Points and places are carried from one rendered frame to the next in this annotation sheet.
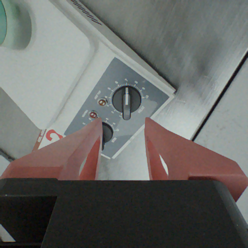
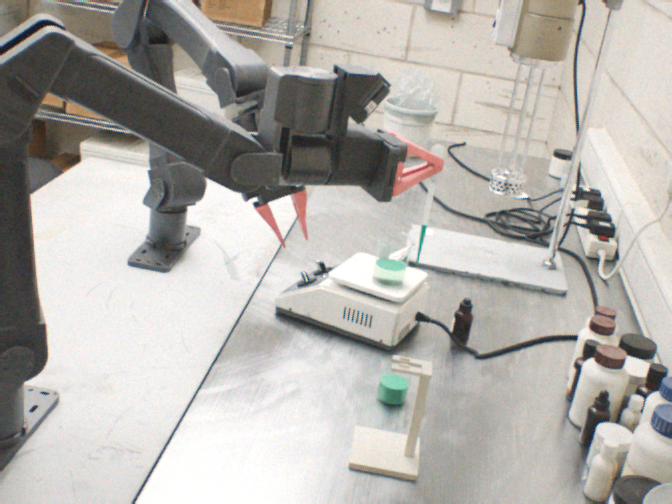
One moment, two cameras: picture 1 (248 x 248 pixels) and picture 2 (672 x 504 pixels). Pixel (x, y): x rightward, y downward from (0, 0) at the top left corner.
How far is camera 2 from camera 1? 129 cm
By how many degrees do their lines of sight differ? 47
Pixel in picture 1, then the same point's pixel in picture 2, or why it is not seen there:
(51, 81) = (355, 266)
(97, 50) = (329, 284)
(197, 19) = (274, 336)
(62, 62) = (347, 270)
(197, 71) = (263, 319)
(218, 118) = (240, 303)
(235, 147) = (223, 293)
